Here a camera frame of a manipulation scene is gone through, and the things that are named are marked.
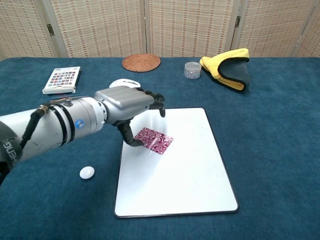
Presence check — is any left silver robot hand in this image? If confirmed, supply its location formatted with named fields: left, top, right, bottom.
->
left=93, top=85, right=167, bottom=148

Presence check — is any white computer mouse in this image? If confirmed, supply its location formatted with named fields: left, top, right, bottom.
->
left=108, top=78, right=141, bottom=89

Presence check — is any white rectangular board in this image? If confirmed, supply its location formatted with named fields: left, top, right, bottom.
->
left=113, top=107, right=239, bottom=219

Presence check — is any round woven rattan coaster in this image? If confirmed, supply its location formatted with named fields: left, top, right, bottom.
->
left=121, top=53, right=161, bottom=73

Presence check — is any white box with colourful grid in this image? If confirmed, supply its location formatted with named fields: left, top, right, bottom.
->
left=41, top=66, right=82, bottom=95

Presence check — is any clear round plastic jar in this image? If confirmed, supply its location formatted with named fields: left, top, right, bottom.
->
left=184, top=61, right=202, bottom=81

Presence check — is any woven folding screen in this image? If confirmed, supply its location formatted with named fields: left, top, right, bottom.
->
left=0, top=0, right=320, bottom=61

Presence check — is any white oval pebble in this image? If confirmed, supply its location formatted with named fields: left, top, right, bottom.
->
left=79, top=165, right=96, bottom=180

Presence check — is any yellow and grey cloth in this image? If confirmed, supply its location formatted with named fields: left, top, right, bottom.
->
left=199, top=48, right=251, bottom=93

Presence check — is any blue tablecloth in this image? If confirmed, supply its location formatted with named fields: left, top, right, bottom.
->
left=0, top=56, right=320, bottom=240

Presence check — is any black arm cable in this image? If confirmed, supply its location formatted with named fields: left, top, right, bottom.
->
left=19, top=102, right=51, bottom=151

